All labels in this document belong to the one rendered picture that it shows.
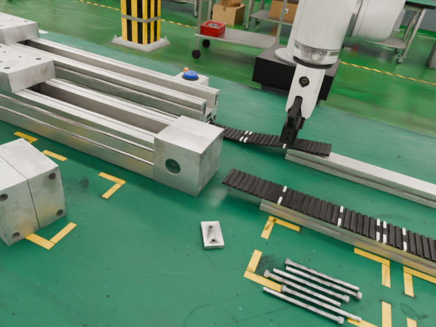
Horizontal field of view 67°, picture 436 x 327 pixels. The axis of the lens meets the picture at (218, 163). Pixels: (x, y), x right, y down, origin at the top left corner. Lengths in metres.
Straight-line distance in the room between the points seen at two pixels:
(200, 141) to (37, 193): 0.26
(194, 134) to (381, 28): 0.35
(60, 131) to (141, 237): 0.30
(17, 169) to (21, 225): 0.08
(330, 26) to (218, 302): 0.47
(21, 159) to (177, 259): 0.26
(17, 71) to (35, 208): 0.33
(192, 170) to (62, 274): 0.25
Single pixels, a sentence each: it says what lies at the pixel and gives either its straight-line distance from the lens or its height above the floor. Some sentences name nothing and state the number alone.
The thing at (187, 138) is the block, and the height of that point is 0.87.
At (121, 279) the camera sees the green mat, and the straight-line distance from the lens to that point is 0.48.
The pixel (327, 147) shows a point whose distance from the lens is 0.75.
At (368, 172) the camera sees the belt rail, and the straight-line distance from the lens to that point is 0.74.
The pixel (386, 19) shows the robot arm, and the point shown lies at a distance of 0.63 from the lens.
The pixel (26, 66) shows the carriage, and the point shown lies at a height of 0.90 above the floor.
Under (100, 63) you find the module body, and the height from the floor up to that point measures 0.85.
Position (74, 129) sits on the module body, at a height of 0.83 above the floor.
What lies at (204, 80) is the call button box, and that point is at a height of 0.84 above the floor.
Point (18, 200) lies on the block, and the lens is 0.51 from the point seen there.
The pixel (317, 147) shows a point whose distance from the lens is 0.73.
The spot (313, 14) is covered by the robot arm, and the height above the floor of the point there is 1.08.
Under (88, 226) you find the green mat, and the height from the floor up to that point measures 0.78.
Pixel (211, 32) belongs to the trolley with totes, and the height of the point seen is 0.30.
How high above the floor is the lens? 1.17
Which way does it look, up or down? 35 degrees down
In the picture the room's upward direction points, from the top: 9 degrees clockwise
